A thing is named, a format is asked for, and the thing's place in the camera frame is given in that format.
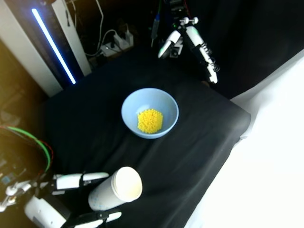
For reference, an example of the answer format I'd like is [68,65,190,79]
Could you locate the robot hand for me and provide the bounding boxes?
[158,23,220,84]
[23,172,123,228]

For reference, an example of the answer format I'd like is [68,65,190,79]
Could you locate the white paper cup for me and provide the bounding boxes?
[88,166,143,211]

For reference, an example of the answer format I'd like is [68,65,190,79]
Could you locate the green cable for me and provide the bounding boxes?
[0,125,53,172]

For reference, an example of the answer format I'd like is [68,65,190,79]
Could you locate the light blue bowl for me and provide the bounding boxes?
[121,87,180,140]

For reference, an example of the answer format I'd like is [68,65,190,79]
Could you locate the black table cloth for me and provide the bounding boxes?
[35,44,252,228]

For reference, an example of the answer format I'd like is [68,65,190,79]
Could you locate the yellow beads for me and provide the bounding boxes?
[137,108,164,133]

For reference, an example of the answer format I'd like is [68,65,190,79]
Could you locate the white power cable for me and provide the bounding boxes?
[85,0,105,57]

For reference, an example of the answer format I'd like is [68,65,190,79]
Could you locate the hanging blue white connector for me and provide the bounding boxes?
[150,0,163,48]

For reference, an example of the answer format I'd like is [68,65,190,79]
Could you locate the red cable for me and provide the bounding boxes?
[39,140,55,155]

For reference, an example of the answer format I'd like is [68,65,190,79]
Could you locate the white tower with light strip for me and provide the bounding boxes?
[0,0,92,98]

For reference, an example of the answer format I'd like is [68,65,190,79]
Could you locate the white power strip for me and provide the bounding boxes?
[99,32,135,57]

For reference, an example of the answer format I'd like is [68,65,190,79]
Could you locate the white sheet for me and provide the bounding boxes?
[182,47,304,228]

